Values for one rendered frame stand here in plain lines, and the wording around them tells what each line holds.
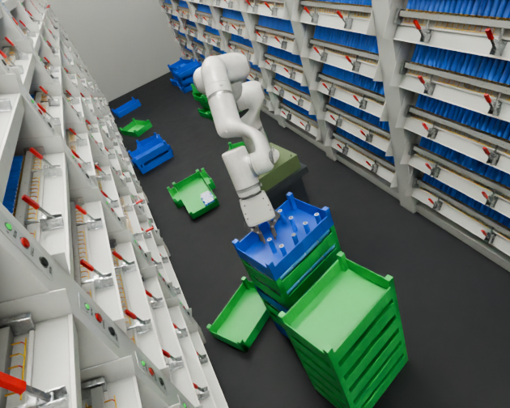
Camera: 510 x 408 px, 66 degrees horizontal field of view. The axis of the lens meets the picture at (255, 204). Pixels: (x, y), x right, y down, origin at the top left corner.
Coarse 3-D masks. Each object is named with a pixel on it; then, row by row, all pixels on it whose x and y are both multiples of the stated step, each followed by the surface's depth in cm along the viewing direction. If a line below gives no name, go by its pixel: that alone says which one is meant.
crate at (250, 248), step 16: (288, 192) 149; (288, 208) 151; (304, 208) 148; (288, 224) 147; (320, 224) 134; (240, 240) 141; (256, 240) 145; (288, 240) 140; (304, 240) 132; (240, 256) 141; (256, 256) 140; (272, 256) 137; (288, 256) 129; (272, 272) 126
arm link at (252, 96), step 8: (248, 88) 184; (256, 88) 184; (240, 96) 184; (248, 96) 184; (256, 96) 185; (264, 96) 188; (240, 104) 186; (248, 104) 187; (256, 104) 187; (248, 112) 195; (256, 112) 189; (248, 120) 192; (256, 120) 193; (256, 128) 195
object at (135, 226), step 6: (120, 192) 203; (126, 192) 204; (126, 198) 202; (126, 204) 197; (126, 216) 187; (132, 216) 187; (132, 222) 183; (132, 228) 178; (138, 228) 178; (138, 240) 170; (144, 240) 170; (144, 246) 166; (150, 252) 155; (150, 258) 157
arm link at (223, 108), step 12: (216, 96) 130; (228, 96) 131; (216, 108) 130; (228, 108) 130; (216, 120) 130; (228, 120) 129; (240, 120) 132; (228, 132) 129; (240, 132) 128; (252, 132) 126; (264, 144) 125; (252, 156) 126; (264, 156) 124; (264, 168) 125
